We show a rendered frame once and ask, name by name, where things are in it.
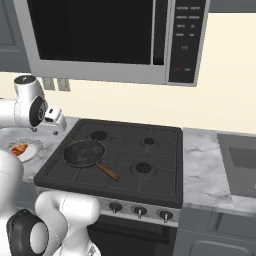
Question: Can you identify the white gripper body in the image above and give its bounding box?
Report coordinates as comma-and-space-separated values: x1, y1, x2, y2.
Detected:
53, 112, 68, 133

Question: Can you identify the black microwave door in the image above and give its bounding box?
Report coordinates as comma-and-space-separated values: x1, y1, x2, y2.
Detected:
25, 0, 169, 66

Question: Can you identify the grey drawer front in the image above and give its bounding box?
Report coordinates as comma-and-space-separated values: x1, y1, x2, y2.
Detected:
206, 211, 256, 242

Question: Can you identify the black stove knob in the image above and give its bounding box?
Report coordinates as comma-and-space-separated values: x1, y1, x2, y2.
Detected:
158, 209, 174, 224
133, 205, 148, 220
109, 201, 124, 215

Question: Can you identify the black gas hob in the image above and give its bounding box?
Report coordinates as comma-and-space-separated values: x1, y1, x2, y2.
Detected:
33, 117, 185, 210

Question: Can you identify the dark microwave door handle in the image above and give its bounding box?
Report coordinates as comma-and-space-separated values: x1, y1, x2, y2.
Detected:
152, 0, 169, 66

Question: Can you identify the grey cupboard door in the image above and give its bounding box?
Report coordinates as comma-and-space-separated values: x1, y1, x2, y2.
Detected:
189, 239, 256, 256

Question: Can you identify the grey steel sink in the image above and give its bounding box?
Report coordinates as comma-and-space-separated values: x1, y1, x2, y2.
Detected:
216, 132, 256, 200

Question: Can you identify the white round plate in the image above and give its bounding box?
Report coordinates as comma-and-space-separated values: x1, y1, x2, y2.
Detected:
6, 137, 45, 164

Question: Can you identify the black oven door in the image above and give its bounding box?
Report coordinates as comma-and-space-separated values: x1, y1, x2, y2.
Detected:
87, 213, 180, 256

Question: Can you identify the orange croissant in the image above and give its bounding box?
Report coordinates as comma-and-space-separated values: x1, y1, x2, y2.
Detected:
10, 143, 30, 157

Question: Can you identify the grey wall cupboard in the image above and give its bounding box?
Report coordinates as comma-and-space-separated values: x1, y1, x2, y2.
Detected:
208, 0, 256, 15
0, 0, 32, 73

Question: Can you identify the black frying pan wooden handle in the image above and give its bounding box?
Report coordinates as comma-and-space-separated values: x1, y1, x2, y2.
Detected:
62, 138, 122, 183

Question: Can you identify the grey wall socket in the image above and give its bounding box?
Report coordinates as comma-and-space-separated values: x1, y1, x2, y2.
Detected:
56, 78, 72, 93
41, 76, 56, 91

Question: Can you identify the silver microwave oven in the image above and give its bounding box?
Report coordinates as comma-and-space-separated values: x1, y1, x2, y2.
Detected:
12, 0, 212, 88

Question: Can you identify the grey base cupboard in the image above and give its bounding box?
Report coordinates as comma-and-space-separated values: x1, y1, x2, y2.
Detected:
14, 181, 40, 215

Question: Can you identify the dark oven door handle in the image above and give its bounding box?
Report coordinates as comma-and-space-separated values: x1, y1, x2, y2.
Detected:
94, 220, 172, 244

